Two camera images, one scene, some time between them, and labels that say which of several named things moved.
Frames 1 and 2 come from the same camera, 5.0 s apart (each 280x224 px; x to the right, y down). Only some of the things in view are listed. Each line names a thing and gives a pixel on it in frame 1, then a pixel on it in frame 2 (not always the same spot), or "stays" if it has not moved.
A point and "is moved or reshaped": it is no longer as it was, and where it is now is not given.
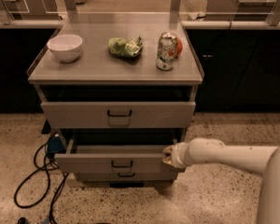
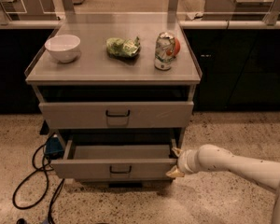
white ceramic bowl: [65, 47] stays
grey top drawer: [119, 114] stays
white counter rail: [185, 24] stays
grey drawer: [113, 160] is moved or reshaped
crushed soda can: [166, 50] stays
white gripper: [177, 155] → [183, 162]
